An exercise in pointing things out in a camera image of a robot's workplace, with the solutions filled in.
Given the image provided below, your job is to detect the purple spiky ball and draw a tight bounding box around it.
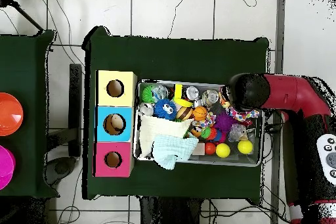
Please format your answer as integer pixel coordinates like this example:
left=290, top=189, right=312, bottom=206
left=214, top=112, right=236, bottom=133

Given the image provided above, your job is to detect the green spiky ball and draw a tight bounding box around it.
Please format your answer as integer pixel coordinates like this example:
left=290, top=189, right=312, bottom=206
left=140, top=84, right=158, bottom=104

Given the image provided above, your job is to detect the mint green waffle cloth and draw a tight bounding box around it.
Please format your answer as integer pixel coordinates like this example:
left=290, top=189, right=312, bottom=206
left=152, top=134, right=200, bottom=171

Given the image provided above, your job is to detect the silver metal can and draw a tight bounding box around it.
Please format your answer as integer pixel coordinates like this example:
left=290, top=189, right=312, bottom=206
left=184, top=85, right=201, bottom=101

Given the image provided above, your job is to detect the blue fuzzy ball with eyes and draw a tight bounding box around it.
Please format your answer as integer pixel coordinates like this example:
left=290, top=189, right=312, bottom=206
left=154, top=99, right=179, bottom=122

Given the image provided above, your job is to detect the shallow wire mesh bin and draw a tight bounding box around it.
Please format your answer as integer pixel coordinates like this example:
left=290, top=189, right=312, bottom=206
left=135, top=79, right=265, bottom=167

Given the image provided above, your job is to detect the wooden cube block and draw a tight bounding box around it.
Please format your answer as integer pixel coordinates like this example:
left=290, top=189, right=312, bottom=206
left=192, top=142, right=205, bottom=156

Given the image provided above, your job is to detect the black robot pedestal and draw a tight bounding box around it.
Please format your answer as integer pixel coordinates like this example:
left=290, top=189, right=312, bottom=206
left=138, top=197, right=211, bottom=224

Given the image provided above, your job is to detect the dark green table cloth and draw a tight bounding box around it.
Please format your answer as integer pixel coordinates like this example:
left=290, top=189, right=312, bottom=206
left=83, top=26, right=271, bottom=200
left=0, top=29, right=56, bottom=198

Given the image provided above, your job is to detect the colourful patterned cloth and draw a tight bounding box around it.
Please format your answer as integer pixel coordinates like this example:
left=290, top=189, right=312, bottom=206
left=226, top=106, right=261, bottom=123
left=191, top=110, right=217, bottom=133

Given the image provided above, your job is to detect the yellow ball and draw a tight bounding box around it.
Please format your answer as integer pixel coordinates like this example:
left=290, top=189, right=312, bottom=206
left=237, top=139, right=254, bottom=156
left=215, top=143, right=232, bottom=159

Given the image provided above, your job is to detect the wooden box with three holes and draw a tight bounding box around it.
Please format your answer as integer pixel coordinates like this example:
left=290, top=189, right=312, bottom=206
left=94, top=70, right=138, bottom=178

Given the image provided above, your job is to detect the small orange basketball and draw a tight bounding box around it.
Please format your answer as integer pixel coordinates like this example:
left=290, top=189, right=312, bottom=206
left=192, top=106, right=209, bottom=122

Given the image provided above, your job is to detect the orange plate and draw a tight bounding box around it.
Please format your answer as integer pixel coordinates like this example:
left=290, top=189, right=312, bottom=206
left=0, top=92, right=24, bottom=137

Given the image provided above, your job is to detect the cream yellow waffle cloth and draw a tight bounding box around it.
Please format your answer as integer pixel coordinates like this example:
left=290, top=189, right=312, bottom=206
left=137, top=114, right=194, bottom=156

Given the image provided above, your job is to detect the magenta plate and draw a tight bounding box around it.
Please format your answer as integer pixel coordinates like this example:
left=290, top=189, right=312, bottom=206
left=0, top=145, right=16, bottom=190

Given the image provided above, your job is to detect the yellow plastic block toy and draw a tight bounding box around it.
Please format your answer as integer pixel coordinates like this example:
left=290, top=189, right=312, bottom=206
left=173, top=83, right=194, bottom=108

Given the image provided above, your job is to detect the orange red ball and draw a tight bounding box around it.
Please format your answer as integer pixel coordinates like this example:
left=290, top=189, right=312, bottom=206
left=204, top=142, right=217, bottom=156

